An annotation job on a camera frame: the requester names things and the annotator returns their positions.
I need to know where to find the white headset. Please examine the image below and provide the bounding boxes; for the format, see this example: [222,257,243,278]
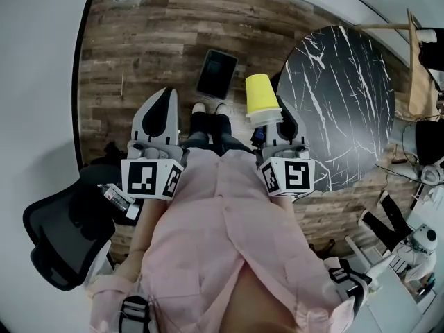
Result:
[420,164,444,187]

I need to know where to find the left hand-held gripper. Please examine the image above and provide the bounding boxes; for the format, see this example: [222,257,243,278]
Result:
[120,87,190,201]

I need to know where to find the white chair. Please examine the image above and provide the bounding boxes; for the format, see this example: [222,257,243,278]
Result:
[345,234,400,286]

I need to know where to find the person's dark jeans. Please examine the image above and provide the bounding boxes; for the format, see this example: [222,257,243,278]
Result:
[180,111,255,156]

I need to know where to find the white tumbler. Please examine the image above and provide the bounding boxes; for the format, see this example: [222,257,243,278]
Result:
[416,28,437,43]

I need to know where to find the black monitor blue screen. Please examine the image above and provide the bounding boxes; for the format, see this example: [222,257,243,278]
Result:
[250,126,267,148]

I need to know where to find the person's left forearm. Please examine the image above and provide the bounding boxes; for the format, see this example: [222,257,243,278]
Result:
[114,198,171,280]

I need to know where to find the person's pink shirt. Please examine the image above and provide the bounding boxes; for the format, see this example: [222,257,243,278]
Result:
[86,147,351,333]

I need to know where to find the black mesh office chair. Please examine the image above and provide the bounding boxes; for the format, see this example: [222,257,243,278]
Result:
[22,140,142,293]

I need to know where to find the yellow paper cup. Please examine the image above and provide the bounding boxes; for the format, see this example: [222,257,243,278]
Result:
[245,74,281,114]

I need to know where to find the small white box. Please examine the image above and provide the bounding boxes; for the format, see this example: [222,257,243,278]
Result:
[125,201,142,221]

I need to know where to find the person's right forearm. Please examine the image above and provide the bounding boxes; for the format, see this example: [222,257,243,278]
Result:
[277,195,302,221]

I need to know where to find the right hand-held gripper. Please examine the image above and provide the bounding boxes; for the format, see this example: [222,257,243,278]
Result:
[254,96,316,201]

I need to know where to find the light wooden table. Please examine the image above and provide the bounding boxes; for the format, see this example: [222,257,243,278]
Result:
[357,8,444,116]

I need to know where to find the black marble round table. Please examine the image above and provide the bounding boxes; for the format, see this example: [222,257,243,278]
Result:
[277,25,396,192]

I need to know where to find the grey harness strap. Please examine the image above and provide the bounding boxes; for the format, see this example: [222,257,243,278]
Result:
[117,295,152,333]
[324,258,372,311]

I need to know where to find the black waste bin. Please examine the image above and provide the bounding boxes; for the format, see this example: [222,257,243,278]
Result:
[196,49,239,99]

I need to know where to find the plastic bottle red label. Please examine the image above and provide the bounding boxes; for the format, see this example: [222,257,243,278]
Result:
[96,182,135,213]

